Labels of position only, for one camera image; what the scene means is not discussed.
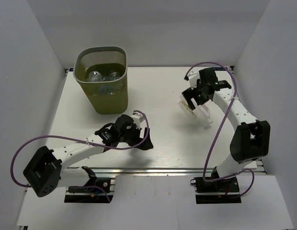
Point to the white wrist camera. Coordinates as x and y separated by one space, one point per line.
138 118
192 77

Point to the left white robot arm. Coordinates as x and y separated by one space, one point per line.
50 169

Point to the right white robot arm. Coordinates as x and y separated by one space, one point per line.
251 136

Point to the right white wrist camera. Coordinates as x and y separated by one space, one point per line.
192 77

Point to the blue table label sticker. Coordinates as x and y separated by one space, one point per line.
220 69

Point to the yellow label square bottle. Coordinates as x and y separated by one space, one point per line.
200 115

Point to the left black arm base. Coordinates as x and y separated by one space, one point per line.
96 190

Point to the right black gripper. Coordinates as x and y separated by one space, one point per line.
189 94

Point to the blue label blue cap bottle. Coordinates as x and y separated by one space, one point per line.
111 89

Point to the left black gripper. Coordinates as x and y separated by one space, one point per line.
147 144

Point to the olive green mesh bin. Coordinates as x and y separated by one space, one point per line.
103 59

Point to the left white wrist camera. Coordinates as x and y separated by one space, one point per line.
138 118

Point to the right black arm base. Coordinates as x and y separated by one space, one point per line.
221 192

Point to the clear crushed bottle no cap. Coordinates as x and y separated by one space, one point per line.
94 76

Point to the clear bottle white cap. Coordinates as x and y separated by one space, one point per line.
112 76

